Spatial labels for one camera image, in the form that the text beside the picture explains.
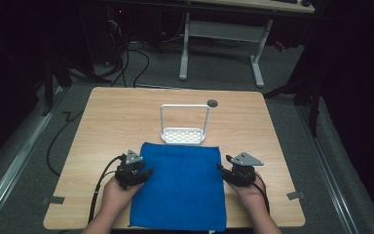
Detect bundle of black floor cables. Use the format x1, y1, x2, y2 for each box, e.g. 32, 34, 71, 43
92, 40, 151, 89

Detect person's left hand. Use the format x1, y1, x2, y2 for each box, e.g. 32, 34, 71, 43
100, 176, 144, 215

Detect white desk frame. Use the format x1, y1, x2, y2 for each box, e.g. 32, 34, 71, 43
178, 12, 274, 89

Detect blue towel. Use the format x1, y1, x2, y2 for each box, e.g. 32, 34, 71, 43
129, 141, 228, 233

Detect dark computer tower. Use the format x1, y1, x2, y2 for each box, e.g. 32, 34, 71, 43
104, 5, 129, 66

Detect white towel rack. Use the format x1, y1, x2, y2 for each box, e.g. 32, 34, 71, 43
159, 103, 211, 145

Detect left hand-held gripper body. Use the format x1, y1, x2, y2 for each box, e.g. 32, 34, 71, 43
114, 148, 146, 191

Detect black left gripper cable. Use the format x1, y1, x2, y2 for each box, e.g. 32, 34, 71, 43
87, 154, 127, 225
91, 171, 118, 209

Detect grey tape strip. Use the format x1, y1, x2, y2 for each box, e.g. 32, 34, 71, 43
285, 190, 307, 201
41, 195, 66, 206

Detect black stand legs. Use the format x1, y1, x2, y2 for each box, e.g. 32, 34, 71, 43
40, 53, 113, 117
262, 69, 323, 138

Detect light wooden desk top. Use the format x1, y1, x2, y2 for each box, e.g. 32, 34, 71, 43
188, 0, 317, 15

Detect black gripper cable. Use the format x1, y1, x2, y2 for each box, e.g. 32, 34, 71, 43
240, 171, 271, 215
91, 171, 118, 209
87, 154, 127, 225

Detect person's right hand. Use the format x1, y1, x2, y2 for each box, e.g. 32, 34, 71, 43
223, 175, 269, 213

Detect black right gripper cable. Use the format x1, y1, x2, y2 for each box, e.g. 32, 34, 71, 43
240, 171, 271, 215

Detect metal floor rail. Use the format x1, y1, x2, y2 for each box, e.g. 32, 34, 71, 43
296, 104, 362, 234
0, 87, 66, 226

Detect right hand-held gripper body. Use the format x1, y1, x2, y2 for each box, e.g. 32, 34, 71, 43
230, 151, 265, 188

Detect black floor cable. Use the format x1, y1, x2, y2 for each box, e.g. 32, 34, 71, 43
46, 110, 85, 177

